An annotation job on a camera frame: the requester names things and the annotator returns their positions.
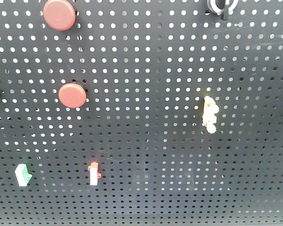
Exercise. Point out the lower red mushroom button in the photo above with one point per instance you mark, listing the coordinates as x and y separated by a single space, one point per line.
72 95

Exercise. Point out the red-white toggle switch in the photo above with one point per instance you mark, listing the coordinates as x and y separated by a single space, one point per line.
94 174

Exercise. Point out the yellow handle on pegboard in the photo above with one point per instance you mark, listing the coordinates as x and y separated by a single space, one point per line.
208 118

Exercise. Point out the green-white toggle switch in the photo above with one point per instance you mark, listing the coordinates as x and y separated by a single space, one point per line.
22 175

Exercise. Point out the red mushroom button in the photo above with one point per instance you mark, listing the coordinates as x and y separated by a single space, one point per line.
72 95
59 14

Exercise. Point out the black perforated pegboard panel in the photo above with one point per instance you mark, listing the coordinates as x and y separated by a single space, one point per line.
146 66

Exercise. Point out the upper red mushroom button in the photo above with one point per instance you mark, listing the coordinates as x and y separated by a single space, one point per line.
59 14

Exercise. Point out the black rotary selector switch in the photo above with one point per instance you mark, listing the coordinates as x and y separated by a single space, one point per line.
222 7

